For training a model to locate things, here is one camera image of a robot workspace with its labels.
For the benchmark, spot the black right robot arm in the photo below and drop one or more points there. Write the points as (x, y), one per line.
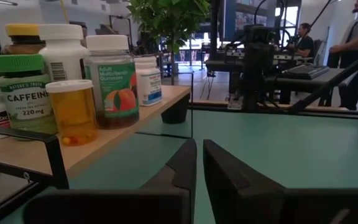
(256, 84)

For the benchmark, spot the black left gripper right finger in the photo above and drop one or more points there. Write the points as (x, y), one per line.
(259, 205)

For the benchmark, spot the black diagonal frame strut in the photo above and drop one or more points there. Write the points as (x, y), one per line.
(331, 84)

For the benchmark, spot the black keyboard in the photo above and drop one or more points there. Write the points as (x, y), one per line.
(304, 71)

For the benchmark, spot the multivitamin gummies bottle green label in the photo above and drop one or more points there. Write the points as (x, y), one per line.
(113, 84)

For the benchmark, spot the black desk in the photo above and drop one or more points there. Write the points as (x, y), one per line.
(222, 67)

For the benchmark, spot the wooden shelf black metal frame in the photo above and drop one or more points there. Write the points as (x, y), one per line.
(120, 137)

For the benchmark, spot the green plant in black pot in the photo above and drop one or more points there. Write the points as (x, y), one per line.
(169, 18)

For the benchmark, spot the white bottle large embossed cap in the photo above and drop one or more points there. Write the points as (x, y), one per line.
(61, 49)

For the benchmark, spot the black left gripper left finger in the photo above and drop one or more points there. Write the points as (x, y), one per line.
(120, 208)

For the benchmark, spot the green-capped caffeine bottle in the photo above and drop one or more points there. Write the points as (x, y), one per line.
(26, 99)

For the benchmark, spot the brown bottle yellow cap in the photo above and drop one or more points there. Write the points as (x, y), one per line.
(22, 29)

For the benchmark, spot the amber pill bottle white cap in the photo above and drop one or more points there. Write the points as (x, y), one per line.
(73, 112)

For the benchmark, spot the white Trader Joe's melatonin bottle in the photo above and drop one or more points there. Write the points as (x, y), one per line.
(151, 87)

